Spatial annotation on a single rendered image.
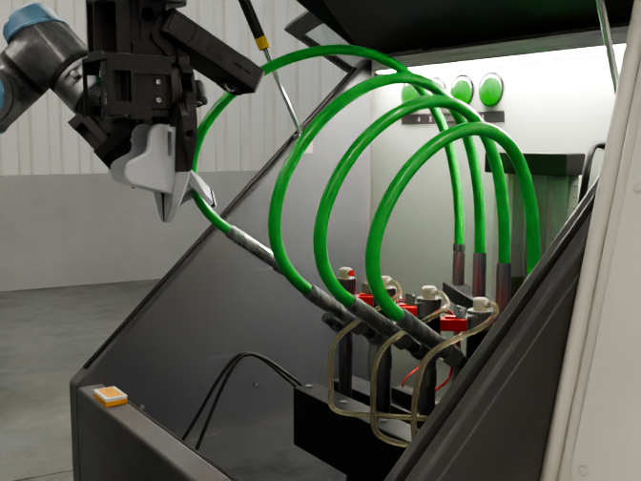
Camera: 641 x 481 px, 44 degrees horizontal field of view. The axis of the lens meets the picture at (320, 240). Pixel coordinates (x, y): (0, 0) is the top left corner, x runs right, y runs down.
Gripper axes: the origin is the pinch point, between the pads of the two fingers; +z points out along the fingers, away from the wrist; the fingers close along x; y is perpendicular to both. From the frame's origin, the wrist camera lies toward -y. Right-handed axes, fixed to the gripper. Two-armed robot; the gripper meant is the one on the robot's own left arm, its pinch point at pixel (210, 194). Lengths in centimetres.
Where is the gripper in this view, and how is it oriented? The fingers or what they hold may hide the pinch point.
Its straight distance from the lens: 107.0
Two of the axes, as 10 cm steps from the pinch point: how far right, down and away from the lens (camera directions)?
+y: -7.3, 6.9, -0.5
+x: -0.3, -1.0, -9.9
